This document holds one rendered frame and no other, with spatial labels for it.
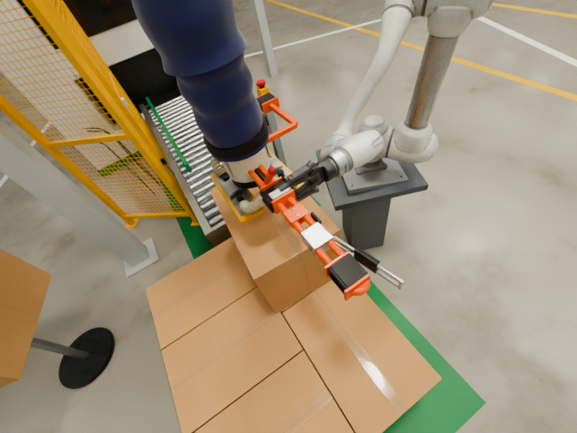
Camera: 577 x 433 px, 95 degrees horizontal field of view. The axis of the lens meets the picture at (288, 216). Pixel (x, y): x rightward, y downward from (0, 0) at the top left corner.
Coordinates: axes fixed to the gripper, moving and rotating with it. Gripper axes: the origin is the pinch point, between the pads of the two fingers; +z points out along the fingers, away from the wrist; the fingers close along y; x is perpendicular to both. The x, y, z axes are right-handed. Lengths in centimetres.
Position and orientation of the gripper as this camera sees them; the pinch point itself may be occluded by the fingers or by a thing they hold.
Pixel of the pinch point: (281, 197)
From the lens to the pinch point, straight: 86.3
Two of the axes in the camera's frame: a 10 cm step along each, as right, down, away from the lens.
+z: -8.3, 5.1, -2.0
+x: -5.2, -6.1, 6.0
